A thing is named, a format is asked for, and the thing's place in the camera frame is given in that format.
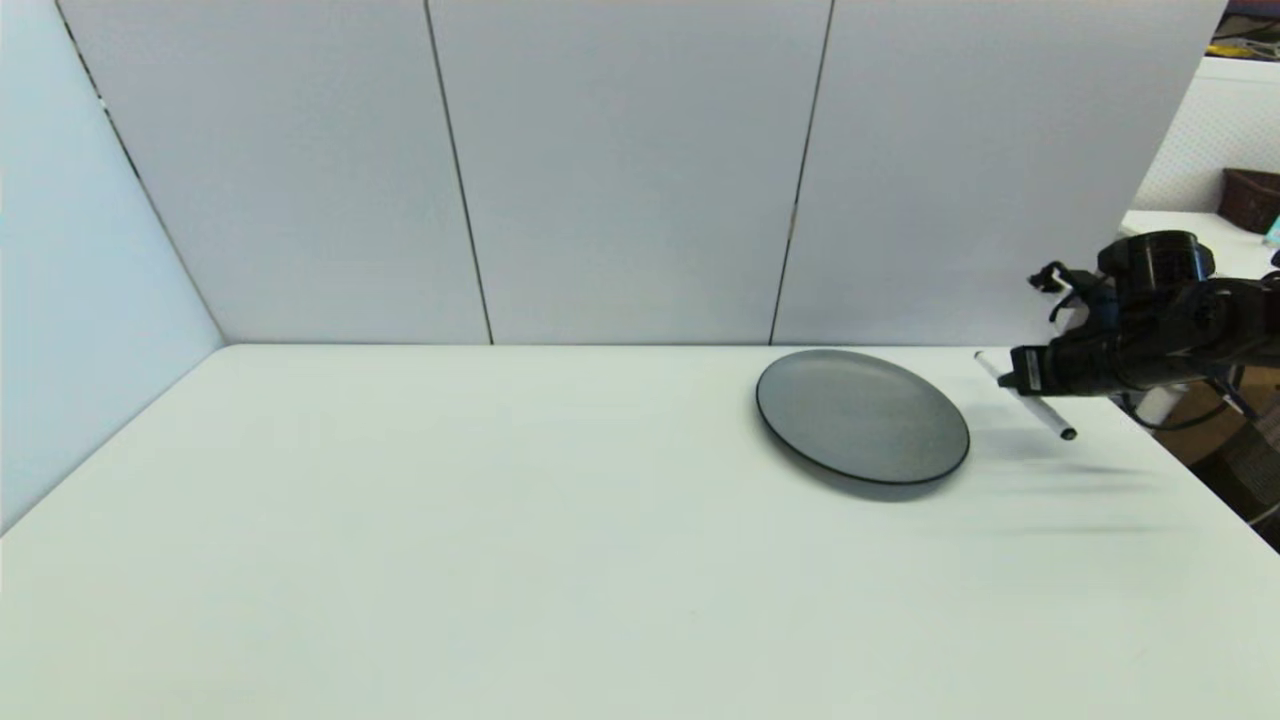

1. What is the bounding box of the white perforated partition panel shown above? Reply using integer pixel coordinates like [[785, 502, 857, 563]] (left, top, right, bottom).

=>
[[1050, 58, 1280, 346]]

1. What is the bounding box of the white marker with black caps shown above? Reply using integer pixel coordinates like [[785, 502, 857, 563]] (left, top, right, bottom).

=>
[[974, 351, 1079, 442]]

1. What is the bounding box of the dark brown woven basket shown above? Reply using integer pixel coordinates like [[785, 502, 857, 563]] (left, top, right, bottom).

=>
[[1216, 167, 1280, 235]]

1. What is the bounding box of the dark grey round plate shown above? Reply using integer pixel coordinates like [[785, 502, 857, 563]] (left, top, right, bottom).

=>
[[755, 348, 971, 488]]

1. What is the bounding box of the white side table top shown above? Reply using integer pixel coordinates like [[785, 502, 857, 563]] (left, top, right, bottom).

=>
[[1117, 209, 1280, 283]]

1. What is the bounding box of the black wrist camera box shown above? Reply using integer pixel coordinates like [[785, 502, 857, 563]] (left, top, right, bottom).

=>
[[1027, 261, 1093, 323]]

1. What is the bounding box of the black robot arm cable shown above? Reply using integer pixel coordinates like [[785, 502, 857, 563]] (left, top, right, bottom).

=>
[[1118, 365, 1263, 433]]

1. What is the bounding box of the brown cardboard box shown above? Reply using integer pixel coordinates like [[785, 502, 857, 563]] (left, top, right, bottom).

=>
[[1150, 365, 1280, 467]]

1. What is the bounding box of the white side table leg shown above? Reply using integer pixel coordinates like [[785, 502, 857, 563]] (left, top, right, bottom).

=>
[[1134, 385, 1186, 433]]

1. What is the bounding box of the yellow clutter behind partition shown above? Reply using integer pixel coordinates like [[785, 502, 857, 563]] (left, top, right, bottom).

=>
[[1205, 36, 1280, 63]]

